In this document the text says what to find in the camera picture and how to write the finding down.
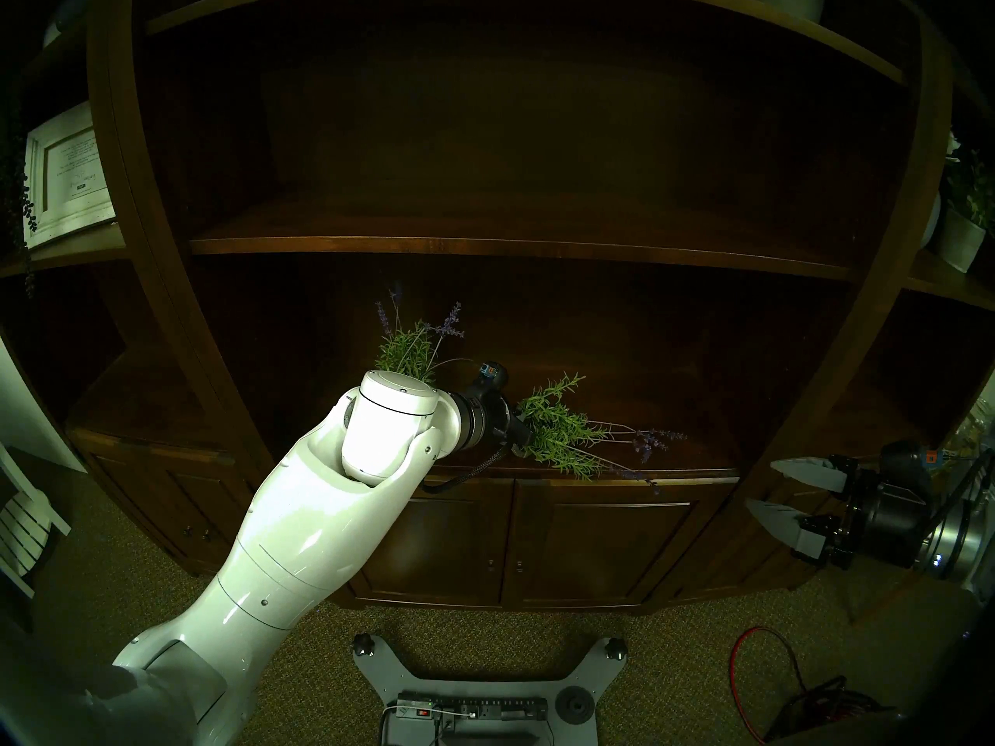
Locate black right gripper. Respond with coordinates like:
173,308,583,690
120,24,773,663
745,440,939,571

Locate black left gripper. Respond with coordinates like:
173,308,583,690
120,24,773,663
466,362,536,451

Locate potted fake lavender plant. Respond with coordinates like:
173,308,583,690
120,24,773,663
373,282,467,386
513,371,690,495

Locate green plant in white pot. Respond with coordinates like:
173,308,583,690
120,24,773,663
933,134,995,275

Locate dark trailing plant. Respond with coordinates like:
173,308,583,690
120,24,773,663
0,107,38,298

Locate clear glass jar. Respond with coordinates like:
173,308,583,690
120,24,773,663
944,399,995,473

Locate dark wooden bookcase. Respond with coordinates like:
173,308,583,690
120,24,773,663
0,0,995,617

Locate grey power strip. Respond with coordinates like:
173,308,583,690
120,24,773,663
395,696,549,723

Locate white slatted chair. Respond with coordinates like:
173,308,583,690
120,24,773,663
0,441,72,598

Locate white framed certificate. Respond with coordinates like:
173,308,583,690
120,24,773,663
23,102,117,249

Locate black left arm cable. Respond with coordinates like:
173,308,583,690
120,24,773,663
420,356,510,495

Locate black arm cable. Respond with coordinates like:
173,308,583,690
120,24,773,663
420,356,510,495
921,445,995,543

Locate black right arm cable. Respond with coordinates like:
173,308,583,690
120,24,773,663
921,445,995,543

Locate red cable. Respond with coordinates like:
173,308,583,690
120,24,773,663
728,626,809,746

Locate black cable bundle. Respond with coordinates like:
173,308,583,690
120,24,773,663
766,675,895,746

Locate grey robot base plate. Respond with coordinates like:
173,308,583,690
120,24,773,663
351,634,629,746

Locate thin white cable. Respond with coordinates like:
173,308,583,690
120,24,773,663
381,702,481,746

